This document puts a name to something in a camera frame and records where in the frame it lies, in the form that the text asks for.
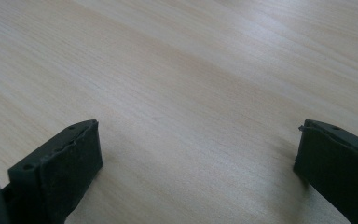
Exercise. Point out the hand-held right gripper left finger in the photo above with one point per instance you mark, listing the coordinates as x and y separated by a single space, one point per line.
65 174

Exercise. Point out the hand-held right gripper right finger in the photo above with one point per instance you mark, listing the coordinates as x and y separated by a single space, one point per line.
338 168

